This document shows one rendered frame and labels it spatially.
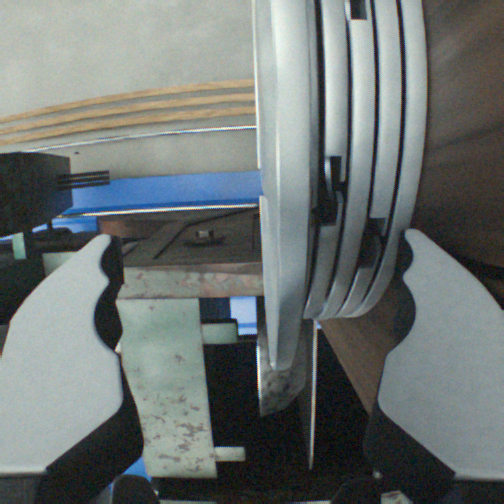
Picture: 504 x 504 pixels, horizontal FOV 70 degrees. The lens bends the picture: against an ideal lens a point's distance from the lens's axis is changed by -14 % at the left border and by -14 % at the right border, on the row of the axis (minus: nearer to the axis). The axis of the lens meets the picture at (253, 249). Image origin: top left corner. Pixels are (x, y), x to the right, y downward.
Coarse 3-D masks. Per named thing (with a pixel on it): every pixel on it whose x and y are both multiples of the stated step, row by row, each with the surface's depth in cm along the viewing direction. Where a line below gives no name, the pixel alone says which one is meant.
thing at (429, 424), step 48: (432, 288) 8; (480, 288) 8; (432, 336) 7; (480, 336) 7; (384, 384) 6; (432, 384) 6; (480, 384) 6; (384, 432) 6; (432, 432) 5; (480, 432) 5; (432, 480) 5; (480, 480) 5
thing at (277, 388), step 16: (256, 304) 80; (256, 320) 78; (304, 320) 85; (304, 336) 83; (304, 352) 82; (288, 368) 78; (304, 368) 83; (272, 384) 78; (288, 384) 79; (304, 384) 86; (272, 400) 80; (288, 400) 83
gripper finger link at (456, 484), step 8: (456, 480) 5; (448, 488) 5; (456, 488) 5; (464, 488) 4; (472, 488) 4; (480, 488) 4; (488, 488) 4; (496, 488) 4; (448, 496) 5; (456, 496) 5; (464, 496) 4; (472, 496) 4; (480, 496) 4; (488, 496) 4; (496, 496) 4
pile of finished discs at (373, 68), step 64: (320, 0) 10; (384, 0) 11; (320, 64) 15; (384, 64) 11; (320, 128) 16; (384, 128) 12; (320, 192) 17; (384, 192) 13; (320, 256) 15; (384, 256) 15
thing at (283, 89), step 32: (256, 0) 17; (288, 0) 7; (256, 32) 20; (288, 32) 8; (256, 64) 24; (288, 64) 8; (256, 96) 35; (288, 96) 8; (288, 128) 8; (288, 160) 9; (288, 192) 9; (288, 224) 9; (288, 256) 10; (288, 288) 11; (288, 320) 12; (288, 352) 14
